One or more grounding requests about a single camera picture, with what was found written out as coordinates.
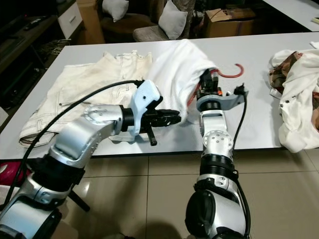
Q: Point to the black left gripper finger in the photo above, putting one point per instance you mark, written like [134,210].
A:
[171,114]
[171,122]

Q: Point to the red plastic hanger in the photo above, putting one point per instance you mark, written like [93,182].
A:
[232,75]

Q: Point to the plain white shirt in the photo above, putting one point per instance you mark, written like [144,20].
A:
[179,64]

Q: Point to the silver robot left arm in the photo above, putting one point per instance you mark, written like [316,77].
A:
[79,142]

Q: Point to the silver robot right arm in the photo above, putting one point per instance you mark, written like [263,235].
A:
[217,144]

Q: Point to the white table black legs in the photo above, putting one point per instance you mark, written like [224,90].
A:
[254,134]

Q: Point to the open cardboard box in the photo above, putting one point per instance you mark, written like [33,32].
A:
[229,24]

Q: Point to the brown patterned garment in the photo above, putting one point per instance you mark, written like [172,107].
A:
[281,74]

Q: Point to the cream denim trousers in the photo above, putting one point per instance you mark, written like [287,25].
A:
[84,94]

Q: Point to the white pillow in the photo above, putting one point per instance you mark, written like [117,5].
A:
[114,9]
[172,22]

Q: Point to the grey upholstered chair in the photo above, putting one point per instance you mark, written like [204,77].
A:
[144,34]

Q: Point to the white jacket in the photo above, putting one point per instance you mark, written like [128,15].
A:
[296,119]

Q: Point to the dark brown armchair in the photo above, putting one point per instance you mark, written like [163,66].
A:
[137,22]

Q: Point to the white side table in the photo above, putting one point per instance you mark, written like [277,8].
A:
[294,11]

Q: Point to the black TV stand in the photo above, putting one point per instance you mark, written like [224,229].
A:
[25,55]

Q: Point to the tall brown carton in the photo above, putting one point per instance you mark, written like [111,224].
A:
[89,22]

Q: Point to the red round object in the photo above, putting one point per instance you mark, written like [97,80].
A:
[14,174]

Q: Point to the white drawer front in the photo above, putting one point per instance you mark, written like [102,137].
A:
[70,20]

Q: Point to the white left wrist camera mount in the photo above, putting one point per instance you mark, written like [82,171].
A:
[147,99]

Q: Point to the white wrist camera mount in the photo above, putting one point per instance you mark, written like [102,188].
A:
[147,99]
[228,102]

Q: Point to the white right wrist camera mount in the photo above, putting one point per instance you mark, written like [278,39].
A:
[228,102]

